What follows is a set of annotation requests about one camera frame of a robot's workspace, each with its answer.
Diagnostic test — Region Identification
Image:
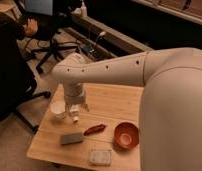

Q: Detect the white spray bottle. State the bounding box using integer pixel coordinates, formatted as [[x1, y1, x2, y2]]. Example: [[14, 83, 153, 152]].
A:
[[81, 0, 87, 17]]

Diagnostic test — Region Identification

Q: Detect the power strip with cables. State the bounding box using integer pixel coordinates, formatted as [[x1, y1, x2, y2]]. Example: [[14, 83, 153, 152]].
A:
[[81, 31, 106, 61]]

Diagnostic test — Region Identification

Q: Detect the wooden table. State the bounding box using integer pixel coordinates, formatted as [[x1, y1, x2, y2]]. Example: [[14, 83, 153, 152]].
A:
[[27, 84, 142, 171]]

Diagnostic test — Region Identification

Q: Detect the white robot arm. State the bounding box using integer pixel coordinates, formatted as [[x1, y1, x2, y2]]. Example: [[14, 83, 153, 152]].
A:
[[52, 47, 202, 171]]

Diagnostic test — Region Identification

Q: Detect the black office chair near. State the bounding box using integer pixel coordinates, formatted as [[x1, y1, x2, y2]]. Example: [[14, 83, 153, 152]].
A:
[[0, 12, 51, 133]]

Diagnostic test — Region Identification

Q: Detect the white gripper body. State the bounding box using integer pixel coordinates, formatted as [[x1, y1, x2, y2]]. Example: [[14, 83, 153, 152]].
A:
[[64, 91, 89, 116]]

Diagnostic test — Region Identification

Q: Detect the grey sponge block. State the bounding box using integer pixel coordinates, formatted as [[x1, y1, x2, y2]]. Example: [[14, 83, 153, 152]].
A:
[[89, 149, 111, 166]]

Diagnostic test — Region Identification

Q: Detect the white paper cup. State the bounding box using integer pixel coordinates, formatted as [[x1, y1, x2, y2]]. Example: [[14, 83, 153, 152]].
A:
[[50, 101, 66, 120]]

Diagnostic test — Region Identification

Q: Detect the black office chair far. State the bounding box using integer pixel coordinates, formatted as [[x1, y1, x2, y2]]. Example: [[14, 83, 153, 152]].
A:
[[13, 0, 80, 75]]

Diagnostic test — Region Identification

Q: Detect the black office chair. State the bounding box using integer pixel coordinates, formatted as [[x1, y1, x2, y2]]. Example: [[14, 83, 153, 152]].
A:
[[13, 0, 80, 75], [0, 12, 51, 133]]

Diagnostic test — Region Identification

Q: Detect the red bowl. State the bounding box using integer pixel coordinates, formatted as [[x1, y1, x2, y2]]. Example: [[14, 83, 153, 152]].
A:
[[114, 122, 139, 150]]

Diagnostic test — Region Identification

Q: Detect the person's hand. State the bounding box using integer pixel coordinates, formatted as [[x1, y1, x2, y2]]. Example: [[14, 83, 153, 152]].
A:
[[24, 19, 38, 36]]

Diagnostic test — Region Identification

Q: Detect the cleaver with red handle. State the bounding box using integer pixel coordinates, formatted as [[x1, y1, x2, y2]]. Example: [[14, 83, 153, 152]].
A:
[[60, 124, 106, 145]]

